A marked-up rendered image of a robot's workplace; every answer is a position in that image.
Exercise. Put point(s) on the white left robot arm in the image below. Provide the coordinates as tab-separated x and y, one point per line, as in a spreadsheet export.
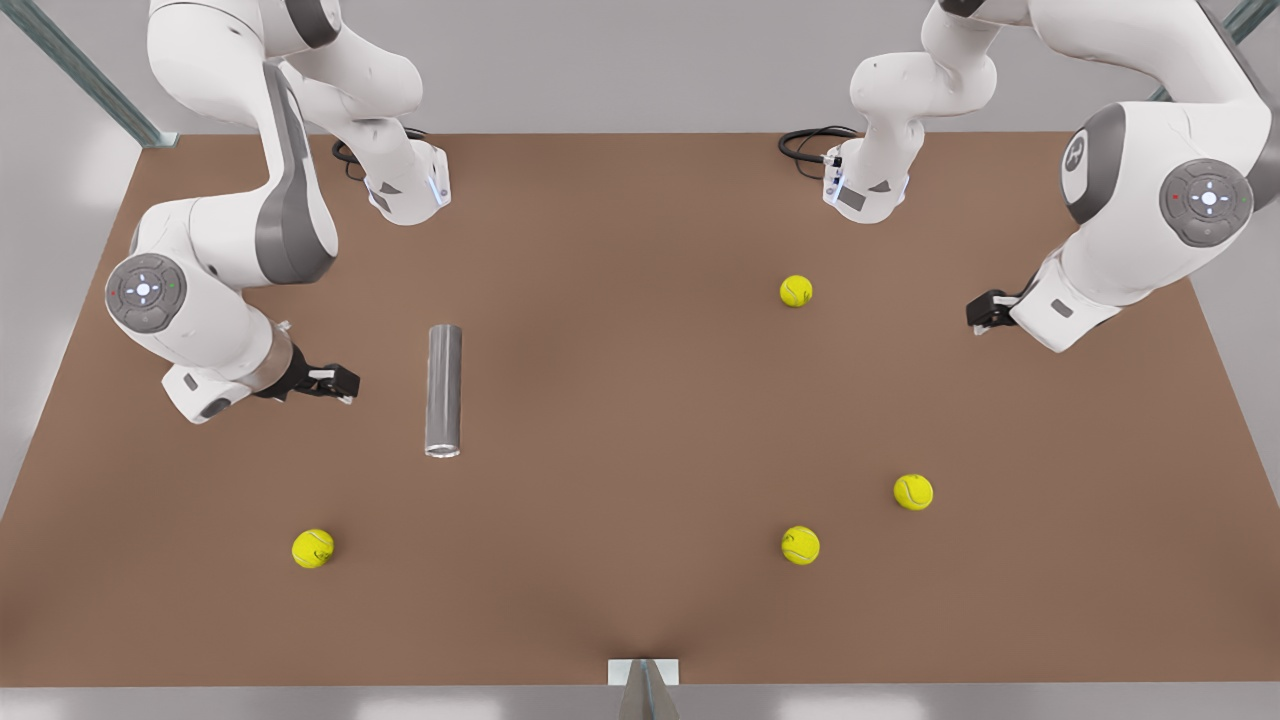
1130	200

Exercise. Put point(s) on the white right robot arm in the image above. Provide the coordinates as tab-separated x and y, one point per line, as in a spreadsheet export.
220	240

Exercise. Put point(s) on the grey metal tennis tube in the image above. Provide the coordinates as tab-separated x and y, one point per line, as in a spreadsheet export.
444	390

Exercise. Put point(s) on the yellow tennis ball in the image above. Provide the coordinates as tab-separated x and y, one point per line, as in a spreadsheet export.
796	291
313	548
800	545
913	492

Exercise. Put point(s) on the silver frame post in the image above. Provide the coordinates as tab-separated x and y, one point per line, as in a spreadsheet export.
85	72
1225	35
644	690

